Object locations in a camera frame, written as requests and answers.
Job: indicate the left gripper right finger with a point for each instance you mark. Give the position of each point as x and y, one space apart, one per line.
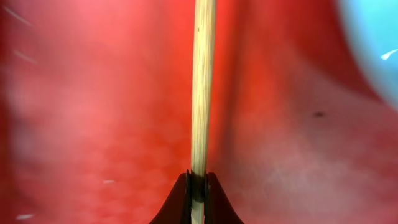
218 209

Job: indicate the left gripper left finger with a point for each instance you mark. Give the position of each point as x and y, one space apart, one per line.
178 204

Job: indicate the wooden chopstick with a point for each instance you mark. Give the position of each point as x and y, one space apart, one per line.
202 79

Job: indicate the light blue round plate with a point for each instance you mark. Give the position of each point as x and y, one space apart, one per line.
370 28

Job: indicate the red plastic tray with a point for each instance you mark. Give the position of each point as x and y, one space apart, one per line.
96 113

